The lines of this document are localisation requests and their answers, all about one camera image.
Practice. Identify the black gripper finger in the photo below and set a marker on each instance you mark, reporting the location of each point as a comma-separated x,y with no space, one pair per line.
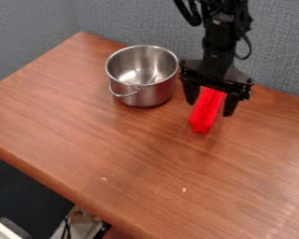
191,88
229,105

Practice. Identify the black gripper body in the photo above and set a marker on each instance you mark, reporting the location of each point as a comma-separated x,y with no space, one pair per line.
216,73

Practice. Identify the red plastic block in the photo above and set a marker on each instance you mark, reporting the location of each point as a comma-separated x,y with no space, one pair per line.
205,110

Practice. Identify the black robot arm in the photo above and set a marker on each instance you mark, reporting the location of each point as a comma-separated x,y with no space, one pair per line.
225,21

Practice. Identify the stainless steel pot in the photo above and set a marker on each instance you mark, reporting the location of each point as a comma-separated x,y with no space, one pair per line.
141,73

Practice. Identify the white object at corner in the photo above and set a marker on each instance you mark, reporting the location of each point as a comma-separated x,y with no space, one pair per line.
0,230

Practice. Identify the grey table leg frame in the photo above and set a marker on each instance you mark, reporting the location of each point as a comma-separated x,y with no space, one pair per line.
80,225

